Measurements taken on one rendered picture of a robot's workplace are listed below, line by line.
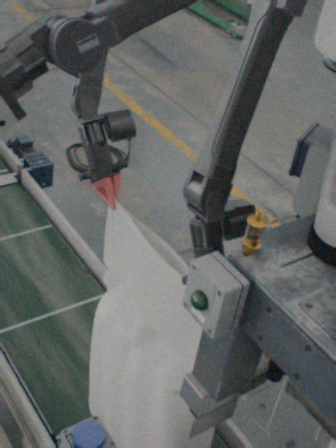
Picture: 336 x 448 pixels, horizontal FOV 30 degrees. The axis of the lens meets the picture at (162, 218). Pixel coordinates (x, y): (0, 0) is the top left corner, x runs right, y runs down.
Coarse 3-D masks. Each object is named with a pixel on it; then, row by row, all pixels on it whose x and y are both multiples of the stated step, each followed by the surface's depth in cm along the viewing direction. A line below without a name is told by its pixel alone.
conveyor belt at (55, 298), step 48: (0, 192) 253; (0, 240) 230; (48, 240) 233; (0, 288) 210; (48, 288) 213; (96, 288) 216; (0, 336) 194; (48, 336) 196; (48, 384) 182; (48, 432) 179
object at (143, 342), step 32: (128, 224) 140; (128, 256) 144; (160, 256) 137; (128, 288) 147; (160, 288) 133; (96, 320) 156; (128, 320) 145; (160, 320) 137; (192, 320) 128; (96, 352) 159; (128, 352) 143; (160, 352) 137; (192, 352) 131; (96, 384) 163; (128, 384) 144; (160, 384) 134; (128, 416) 148; (160, 416) 136; (192, 416) 135
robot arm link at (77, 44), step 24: (120, 0) 93; (144, 0) 94; (168, 0) 95; (192, 0) 97; (72, 24) 88; (96, 24) 89; (120, 24) 93; (144, 24) 95; (48, 48) 90; (72, 48) 89; (96, 48) 90; (72, 72) 90
